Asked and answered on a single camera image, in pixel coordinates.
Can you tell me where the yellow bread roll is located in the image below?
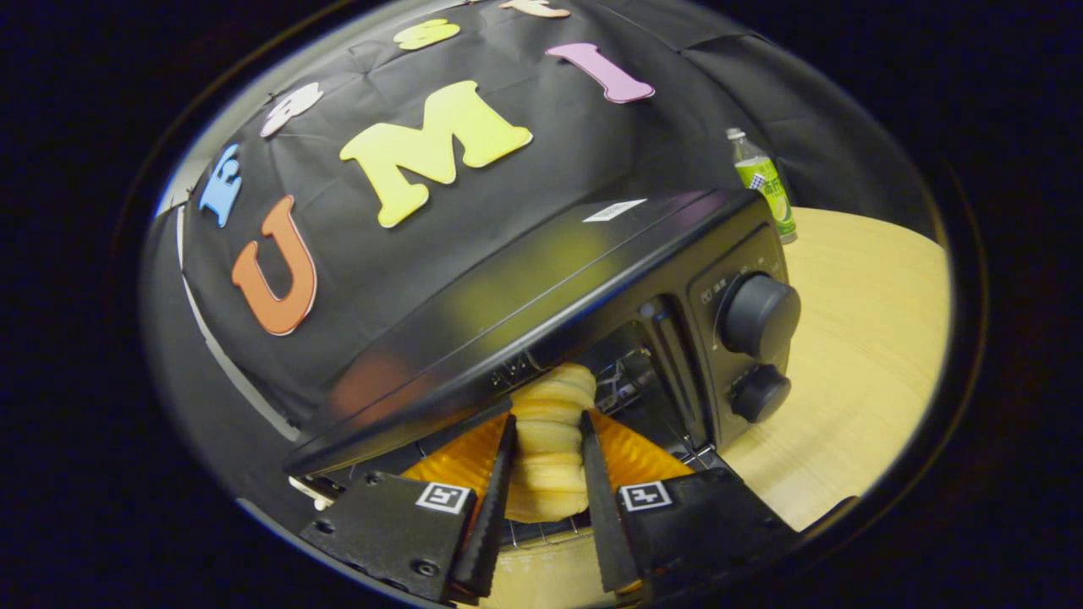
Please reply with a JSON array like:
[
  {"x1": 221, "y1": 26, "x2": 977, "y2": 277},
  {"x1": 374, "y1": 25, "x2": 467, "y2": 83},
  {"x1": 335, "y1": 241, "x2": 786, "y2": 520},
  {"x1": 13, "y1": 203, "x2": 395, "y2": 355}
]
[{"x1": 505, "y1": 364, "x2": 597, "y2": 524}]

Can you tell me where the green label plastic bottle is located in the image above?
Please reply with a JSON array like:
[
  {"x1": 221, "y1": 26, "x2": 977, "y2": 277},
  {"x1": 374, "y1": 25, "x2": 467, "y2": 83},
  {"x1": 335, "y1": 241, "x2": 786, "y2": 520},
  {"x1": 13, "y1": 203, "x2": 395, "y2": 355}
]
[{"x1": 726, "y1": 128, "x2": 798, "y2": 244}]

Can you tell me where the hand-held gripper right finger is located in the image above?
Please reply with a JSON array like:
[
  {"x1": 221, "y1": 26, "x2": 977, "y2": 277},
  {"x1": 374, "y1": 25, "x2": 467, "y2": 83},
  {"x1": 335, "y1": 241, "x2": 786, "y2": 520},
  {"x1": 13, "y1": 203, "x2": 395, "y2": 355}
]
[{"x1": 580, "y1": 410, "x2": 800, "y2": 593}]

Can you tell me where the black toaster oven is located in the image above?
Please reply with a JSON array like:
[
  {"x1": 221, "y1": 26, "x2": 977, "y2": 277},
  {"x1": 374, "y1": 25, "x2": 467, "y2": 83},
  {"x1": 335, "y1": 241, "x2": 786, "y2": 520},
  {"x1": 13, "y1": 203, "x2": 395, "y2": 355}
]
[{"x1": 283, "y1": 188, "x2": 802, "y2": 542}]

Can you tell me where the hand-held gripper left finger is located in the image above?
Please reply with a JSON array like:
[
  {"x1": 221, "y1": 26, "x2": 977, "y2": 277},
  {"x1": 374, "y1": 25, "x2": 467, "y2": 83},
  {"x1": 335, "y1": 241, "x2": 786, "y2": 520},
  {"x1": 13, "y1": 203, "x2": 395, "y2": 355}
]
[{"x1": 300, "y1": 412, "x2": 519, "y2": 603}]

